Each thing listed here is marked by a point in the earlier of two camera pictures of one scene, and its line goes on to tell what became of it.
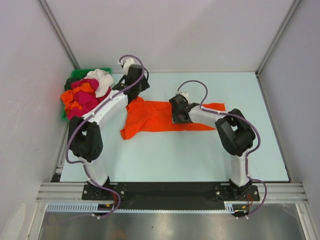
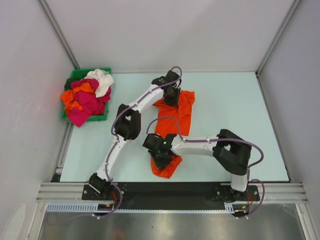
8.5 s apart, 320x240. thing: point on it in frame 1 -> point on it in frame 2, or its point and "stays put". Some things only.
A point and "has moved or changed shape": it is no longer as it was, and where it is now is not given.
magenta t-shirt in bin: x=86 y=99 stays put
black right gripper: x=175 y=118 -> x=160 y=164
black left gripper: x=145 y=85 -> x=174 y=101
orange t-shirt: x=145 y=114 has moved or changed shape
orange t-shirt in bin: x=67 y=96 stays put
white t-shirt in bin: x=105 y=80 stays put
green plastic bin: x=79 y=73 stays put
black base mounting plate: x=170 y=195 stays put
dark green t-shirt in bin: x=67 y=86 stays put
